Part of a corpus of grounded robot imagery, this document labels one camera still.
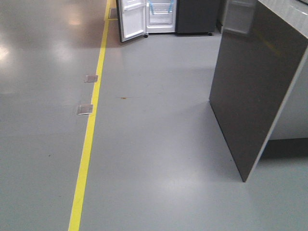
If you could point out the grey counter island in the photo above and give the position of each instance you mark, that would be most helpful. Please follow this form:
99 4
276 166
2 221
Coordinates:
259 93

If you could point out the dark grey fridge door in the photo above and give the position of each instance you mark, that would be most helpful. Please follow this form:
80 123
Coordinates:
196 17

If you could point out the metal floor socket plate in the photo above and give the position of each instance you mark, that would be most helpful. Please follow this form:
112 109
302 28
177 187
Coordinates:
91 78
85 109

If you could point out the white fridge interior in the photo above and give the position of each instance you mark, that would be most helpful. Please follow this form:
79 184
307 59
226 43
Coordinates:
161 16

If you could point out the yellow floor tape line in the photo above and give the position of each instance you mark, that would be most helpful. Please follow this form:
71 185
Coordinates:
78 201

